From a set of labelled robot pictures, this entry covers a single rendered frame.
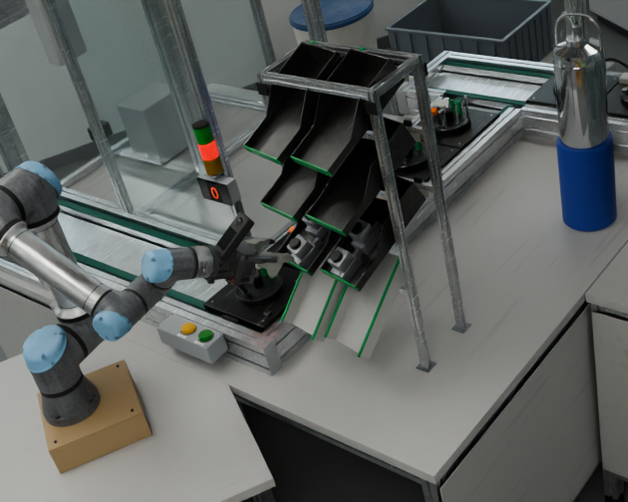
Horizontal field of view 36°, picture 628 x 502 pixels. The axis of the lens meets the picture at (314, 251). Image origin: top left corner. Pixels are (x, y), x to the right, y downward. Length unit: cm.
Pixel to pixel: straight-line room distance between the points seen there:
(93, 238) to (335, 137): 140
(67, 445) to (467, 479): 100
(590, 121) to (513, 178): 54
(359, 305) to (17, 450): 100
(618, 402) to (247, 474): 113
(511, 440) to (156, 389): 97
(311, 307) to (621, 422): 101
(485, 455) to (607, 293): 57
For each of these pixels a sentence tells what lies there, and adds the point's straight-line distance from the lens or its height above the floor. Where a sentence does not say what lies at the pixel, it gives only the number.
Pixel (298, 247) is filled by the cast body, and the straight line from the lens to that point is 240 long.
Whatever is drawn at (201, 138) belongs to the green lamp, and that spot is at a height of 138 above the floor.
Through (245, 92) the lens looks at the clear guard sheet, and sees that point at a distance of 406.
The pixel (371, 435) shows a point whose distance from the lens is 243.
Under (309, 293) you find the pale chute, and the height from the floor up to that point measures 106.
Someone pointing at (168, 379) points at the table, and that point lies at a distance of 278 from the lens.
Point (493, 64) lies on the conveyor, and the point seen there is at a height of 95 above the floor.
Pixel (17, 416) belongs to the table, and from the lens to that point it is 289.
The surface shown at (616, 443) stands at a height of 31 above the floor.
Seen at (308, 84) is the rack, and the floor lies 166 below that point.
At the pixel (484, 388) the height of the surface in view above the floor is 86.
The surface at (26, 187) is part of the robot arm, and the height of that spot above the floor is 156.
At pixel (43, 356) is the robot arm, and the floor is 116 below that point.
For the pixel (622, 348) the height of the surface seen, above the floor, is 70.
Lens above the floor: 258
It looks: 34 degrees down
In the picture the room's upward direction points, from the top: 15 degrees counter-clockwise
